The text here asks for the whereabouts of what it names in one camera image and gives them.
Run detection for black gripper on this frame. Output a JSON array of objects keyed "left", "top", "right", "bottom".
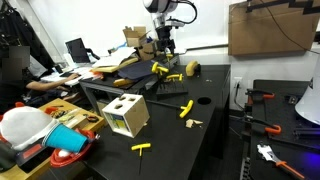
[{"left": 156, "top": 26, "right": 175, "bottom": 54}]

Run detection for short yellow hex key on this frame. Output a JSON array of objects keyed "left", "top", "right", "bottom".
[{"left": 166, "top": 54, "right": 173, "bottom": 61}]

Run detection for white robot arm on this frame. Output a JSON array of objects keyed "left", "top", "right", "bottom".
[{"left": 142, "top": 0, "right": 198, "bottom": 54}]

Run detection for black hex key stand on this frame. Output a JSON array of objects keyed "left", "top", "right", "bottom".
[{"left": 156, "top": 81, "right": 188, "bottom": 99}]

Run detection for cardboard box stack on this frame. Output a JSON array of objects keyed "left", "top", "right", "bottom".
[{"left": 123, "top": 26, "right": 157, "bottom": 60}]

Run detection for blue plastic bin lid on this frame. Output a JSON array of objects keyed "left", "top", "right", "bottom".
[{"left": 118, "top": 60, "right": 154, "bottom": 80}]

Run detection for yellow black tape dispenser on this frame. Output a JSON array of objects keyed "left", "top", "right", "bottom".
[{"left": 185, "top": 60, "right": 201, "bottom": 77}]

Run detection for white paper sheets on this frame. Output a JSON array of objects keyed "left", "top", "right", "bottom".
[{"left": 93, "top": 47, "right": 135, "bottom": 67}]

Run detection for large lying yellow hex key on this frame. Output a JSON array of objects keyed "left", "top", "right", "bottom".
[{"left": 149, "top": 100, "right": 194, "bottom": 118}]

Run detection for wooden cube with holes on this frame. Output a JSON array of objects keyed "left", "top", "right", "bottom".
[{"left": 102, "top": 94, "right": 150, "bottom": 138}]

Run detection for small lying yellow hex key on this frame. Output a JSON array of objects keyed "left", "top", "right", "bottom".
[{"left": 131, "top": 143, "right": 151, "bottom": 175}]

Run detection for large cardboard sheet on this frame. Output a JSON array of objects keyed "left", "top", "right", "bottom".
[{"left": 228, "top": 0, "right": 320, "bottom": 56}]

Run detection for orange black clamp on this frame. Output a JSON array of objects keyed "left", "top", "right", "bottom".
[{"left": 244, "top": 115, "right": 282, "bottom": 135}]

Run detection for blue plastic cup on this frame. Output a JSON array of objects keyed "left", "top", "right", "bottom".
[{"left": 42, "top": 123, "right": 88, "bottom": 153}]

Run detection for red plate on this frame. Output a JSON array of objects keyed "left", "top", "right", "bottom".
[{"left": 50, "top": 129, "right": 99, "bottom": 168}]

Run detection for person in black shirt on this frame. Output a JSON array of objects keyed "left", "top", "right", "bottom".
[{"left": 0, "top": 46, "right": 78, "bottom": 114}]

